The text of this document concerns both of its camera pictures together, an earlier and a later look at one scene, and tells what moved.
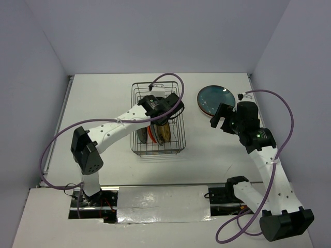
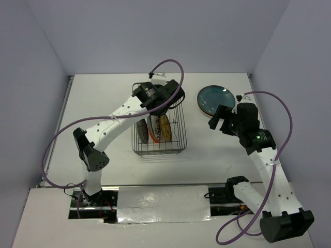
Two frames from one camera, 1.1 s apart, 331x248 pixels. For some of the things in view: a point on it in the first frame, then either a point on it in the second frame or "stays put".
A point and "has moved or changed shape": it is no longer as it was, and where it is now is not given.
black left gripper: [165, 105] -> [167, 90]
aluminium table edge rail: [46, 172] stays put
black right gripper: [224, 111] stays put
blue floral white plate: [156, 131] has moved or changed shape
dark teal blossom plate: [210, 97] stays put
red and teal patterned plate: [209, 104] stays put
